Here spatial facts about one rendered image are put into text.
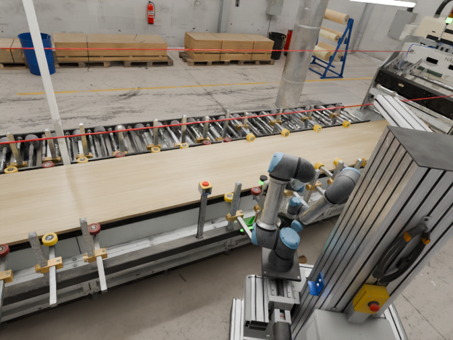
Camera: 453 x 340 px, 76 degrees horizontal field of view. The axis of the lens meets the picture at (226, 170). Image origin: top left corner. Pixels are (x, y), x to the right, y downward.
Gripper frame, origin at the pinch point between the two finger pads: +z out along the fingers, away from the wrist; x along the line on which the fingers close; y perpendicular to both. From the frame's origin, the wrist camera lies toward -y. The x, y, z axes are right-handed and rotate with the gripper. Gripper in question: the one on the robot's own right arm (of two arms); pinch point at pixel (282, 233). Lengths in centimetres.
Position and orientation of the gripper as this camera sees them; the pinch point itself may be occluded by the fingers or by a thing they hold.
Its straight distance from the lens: 225.8
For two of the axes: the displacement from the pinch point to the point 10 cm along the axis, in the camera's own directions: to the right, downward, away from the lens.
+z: -1.2, 8.0, 5.8
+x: 8.9, -1.7, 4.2
